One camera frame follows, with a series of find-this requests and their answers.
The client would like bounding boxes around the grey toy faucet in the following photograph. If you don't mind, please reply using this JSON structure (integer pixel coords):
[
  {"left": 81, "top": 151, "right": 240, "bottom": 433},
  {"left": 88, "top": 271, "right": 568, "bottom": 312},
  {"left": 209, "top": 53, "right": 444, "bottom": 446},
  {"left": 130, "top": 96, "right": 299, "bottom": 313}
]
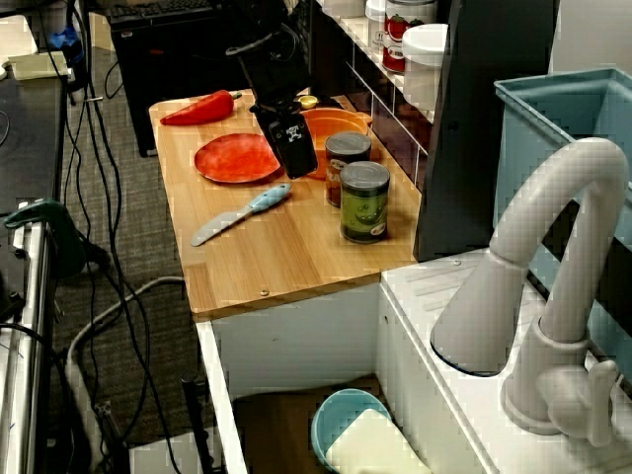
[{"left": 429, "top": 136, "right": 631, "bottom": 448}]

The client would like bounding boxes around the green peas can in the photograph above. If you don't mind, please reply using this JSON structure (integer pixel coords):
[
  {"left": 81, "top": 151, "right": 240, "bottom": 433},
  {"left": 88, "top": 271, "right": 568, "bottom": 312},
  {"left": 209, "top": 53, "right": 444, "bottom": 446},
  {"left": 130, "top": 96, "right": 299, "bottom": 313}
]
[{"left": 339, "top": 160, "right": 391, "bottom": 245}]

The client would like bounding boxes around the cream wall shelf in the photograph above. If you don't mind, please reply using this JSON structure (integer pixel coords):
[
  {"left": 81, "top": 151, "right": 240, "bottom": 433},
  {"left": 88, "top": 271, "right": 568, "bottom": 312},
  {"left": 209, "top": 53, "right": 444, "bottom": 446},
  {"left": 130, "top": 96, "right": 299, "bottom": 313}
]
[{"left": 315, "top": 0, "right": 438, "bottom": 124}]

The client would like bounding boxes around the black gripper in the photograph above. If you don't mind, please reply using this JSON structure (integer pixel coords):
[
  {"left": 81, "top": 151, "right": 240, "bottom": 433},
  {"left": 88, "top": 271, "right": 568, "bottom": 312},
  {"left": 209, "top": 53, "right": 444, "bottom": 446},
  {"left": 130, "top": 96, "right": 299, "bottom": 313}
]
[{"left": 239, "top": 37, "right": 320, "bottom": 180}]

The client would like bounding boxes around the orange toy pot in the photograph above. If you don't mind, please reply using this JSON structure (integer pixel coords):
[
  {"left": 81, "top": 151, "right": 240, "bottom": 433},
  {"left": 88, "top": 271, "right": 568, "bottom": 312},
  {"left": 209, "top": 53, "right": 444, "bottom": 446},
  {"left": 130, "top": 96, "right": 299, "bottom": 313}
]
[{"left": 298, "top": 108, "right": 374, "bottom": 182}]

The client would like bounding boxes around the cream plastic bottle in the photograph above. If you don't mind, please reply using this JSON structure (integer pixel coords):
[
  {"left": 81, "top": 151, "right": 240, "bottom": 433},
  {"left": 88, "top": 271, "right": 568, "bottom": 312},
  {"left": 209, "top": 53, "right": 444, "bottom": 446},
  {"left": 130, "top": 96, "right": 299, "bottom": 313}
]
[{"left": 324, "top": 407, "right": 434, "bottom": 474}]

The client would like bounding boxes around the red toy chili pepper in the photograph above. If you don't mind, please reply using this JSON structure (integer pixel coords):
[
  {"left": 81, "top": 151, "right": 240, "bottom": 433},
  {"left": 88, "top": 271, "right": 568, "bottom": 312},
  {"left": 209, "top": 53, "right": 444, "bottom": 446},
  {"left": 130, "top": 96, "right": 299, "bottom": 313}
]
[{"left": 159, "top": 89, "right": 243, "bottom": 127}]

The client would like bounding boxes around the aluminium frame rail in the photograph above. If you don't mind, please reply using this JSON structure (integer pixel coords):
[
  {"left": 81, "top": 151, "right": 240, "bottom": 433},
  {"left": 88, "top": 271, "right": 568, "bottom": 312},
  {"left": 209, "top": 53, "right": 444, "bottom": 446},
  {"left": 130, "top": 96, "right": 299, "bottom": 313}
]
[{"left": 0, "top": 216, "right": 50, "bottom": 474}]

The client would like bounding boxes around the light blue bowl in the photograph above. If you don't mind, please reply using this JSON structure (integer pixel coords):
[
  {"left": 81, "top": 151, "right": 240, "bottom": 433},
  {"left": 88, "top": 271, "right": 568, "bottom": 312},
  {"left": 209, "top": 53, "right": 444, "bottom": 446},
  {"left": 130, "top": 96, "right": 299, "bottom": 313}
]
[{"left": 310, "top": 388, "right": 394, "bottom": 468}]

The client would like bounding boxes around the black keyboard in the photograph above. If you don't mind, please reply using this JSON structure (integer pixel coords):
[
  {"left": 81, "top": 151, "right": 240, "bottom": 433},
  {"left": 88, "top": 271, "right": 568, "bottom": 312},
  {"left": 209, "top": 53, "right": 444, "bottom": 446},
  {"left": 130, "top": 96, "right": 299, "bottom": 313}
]
[{"left": 109, "top": 0, "right": 221, "bottom": 22}]

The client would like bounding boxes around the red tomato can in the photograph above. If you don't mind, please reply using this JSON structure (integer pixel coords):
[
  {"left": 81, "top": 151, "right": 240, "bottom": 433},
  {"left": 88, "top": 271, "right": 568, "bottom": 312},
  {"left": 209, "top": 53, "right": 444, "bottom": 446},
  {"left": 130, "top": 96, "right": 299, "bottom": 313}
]
[{"left": 382, "top": 0, "right": 438, "bottom": 75}]

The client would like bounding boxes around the brown lid with yellow knob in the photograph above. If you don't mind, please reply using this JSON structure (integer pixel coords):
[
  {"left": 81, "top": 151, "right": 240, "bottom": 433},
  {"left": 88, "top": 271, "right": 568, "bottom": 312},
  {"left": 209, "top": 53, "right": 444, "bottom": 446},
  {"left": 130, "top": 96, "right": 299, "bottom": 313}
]
[{"left": 295, "top": 94, "right": 348, "bottom": 114}]

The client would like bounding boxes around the green clamp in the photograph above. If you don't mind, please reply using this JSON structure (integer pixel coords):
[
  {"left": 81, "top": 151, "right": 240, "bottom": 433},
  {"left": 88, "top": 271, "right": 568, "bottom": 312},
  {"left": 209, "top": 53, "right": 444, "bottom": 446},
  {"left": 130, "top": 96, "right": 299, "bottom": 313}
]
[{"left": 3, "top": 197, "right": 88, "bottom": 280}]

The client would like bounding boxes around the light blue plastic bin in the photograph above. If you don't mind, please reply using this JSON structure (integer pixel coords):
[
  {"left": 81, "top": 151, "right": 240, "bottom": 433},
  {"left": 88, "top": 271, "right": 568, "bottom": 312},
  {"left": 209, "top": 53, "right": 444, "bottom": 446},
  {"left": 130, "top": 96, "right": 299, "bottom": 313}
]
[{"left": 493, "top": 67, "right": 632, "bottom": 381}]

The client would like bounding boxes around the white toy sink basin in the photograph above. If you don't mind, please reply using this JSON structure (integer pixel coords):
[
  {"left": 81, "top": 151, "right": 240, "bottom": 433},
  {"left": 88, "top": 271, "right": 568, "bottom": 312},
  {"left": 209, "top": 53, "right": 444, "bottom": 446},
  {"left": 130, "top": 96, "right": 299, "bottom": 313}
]
[{"left": 196, "top": 246, "right": 632, "bottom": 474}]

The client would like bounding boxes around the blue handled toy knife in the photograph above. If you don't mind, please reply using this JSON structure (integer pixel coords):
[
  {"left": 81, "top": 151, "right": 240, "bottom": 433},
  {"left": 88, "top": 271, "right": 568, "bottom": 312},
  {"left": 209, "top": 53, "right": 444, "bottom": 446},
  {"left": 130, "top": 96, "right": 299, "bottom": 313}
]
[{"left": 190, "top": 183, "right": 292, "bottom": 247}]

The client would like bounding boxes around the grey hose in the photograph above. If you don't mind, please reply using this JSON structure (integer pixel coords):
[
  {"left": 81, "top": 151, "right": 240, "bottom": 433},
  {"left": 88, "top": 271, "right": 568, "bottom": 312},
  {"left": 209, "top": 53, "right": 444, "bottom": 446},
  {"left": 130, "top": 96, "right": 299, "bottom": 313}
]
[{"left": 66, "top": 276, "right": 187, "bottom": 445}]

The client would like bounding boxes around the dark tiled backsplash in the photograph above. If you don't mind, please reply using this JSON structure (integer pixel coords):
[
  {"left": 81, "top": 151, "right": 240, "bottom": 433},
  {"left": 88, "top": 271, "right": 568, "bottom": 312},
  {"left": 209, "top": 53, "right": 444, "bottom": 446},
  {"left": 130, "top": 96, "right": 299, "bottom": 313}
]
[{"left": 345, "top": 58, "right": 431, "bottom": 194}]

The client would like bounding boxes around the small white lidded jar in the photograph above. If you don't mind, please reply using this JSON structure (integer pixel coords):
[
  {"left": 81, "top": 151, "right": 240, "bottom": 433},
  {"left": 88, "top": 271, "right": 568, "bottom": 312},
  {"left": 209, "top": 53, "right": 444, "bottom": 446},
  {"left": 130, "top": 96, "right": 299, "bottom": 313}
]
[{"left": 363, "top": 0, "right": 389, "bottom": 53}]

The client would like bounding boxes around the dark grey side panel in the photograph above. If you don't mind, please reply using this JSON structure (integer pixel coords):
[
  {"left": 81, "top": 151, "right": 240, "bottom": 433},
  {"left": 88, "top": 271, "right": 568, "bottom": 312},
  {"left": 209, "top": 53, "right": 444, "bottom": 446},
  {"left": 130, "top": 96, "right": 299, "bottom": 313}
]
[
  {"left": 413, "top": 0, "right": 562, "bottom": 263},
  {"left": 309, "top": 0, "right": 347, "bottom": 100}
]

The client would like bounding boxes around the red round plate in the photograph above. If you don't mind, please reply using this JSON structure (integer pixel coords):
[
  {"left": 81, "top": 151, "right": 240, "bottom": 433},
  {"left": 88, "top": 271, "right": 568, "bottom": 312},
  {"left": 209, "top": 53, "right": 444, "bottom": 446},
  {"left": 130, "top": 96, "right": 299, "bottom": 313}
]
[{"left": 193, "top": 132, "right": 286, "bottom": 185}]

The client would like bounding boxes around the blue tape piece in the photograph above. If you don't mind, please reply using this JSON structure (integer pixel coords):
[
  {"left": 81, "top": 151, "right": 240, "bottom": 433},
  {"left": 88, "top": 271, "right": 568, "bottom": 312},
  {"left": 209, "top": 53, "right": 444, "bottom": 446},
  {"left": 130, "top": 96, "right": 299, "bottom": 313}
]
[{"left": 51, "top": 27, "right": 86, "bottom": 68}]

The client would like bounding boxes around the black desk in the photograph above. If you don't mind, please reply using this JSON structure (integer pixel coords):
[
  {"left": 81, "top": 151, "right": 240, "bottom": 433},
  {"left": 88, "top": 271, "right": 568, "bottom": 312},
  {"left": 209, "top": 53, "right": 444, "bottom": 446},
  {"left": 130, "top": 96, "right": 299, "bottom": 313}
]
[{"left": 0, "top": 73, "right": 68, "bottom": 208}]

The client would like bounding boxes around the medium white lidded jar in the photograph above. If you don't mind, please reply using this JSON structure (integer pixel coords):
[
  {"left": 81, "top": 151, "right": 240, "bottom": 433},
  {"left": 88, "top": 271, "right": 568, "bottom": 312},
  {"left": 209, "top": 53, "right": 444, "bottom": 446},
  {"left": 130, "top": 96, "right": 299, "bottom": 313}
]
[{"left": 400, "top": 23, "right": 449, "bottom": 113}]

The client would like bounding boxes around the brown beans can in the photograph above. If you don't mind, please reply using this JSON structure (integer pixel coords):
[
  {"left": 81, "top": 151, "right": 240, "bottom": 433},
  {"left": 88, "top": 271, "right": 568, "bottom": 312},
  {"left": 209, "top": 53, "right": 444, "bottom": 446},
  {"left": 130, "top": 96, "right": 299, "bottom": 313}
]
[{"left": 324, "top": 130, "right": 372, "bottom": 207}]

